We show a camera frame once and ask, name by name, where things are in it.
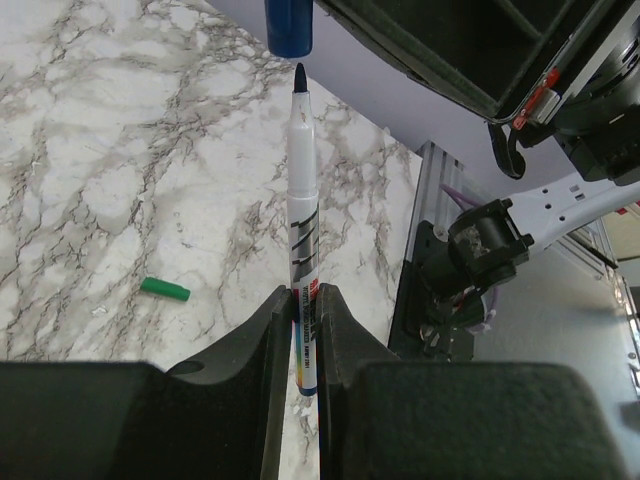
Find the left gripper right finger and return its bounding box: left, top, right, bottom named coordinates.
left=316, top=284, right=629, bottom=479

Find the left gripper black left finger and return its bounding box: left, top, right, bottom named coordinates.
left=1, top=287, right=293, bottom=479

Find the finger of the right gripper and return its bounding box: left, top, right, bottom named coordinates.
left=319, top=0, right=613, bottom=121

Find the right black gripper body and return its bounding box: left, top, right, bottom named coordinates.
left=509, top=1, right=639, bottom=185

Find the blue pen cap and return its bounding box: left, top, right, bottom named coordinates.
left=264, top=0, right=314, bottom=59

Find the blue white pen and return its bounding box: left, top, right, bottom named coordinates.
left=286, top=63, right=319, bottom=397

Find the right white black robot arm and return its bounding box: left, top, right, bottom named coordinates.
left=323, top=1, right=639, bottom=298

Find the green pen cap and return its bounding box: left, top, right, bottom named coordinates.
left=140, top=277, right=191, bottom=302

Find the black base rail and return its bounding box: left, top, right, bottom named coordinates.
left=388, top=220, right=484, bottom=363

